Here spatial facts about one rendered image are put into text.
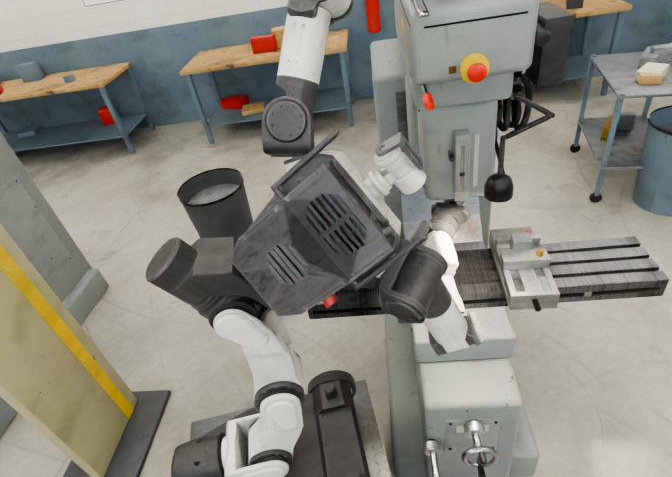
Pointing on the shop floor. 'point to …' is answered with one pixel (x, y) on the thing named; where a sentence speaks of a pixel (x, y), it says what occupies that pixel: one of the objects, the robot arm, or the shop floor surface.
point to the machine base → (408, 461)
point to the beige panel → (68, 378)
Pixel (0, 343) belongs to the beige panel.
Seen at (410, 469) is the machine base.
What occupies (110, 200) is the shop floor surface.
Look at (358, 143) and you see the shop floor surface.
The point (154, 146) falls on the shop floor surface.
